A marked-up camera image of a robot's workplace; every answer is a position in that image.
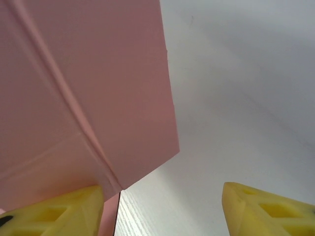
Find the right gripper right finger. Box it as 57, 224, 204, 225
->
222, 181, 315, 236

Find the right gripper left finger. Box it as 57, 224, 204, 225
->
0, 184, 105, 236

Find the pink paper box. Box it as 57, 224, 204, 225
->
0, 0, 181, 236

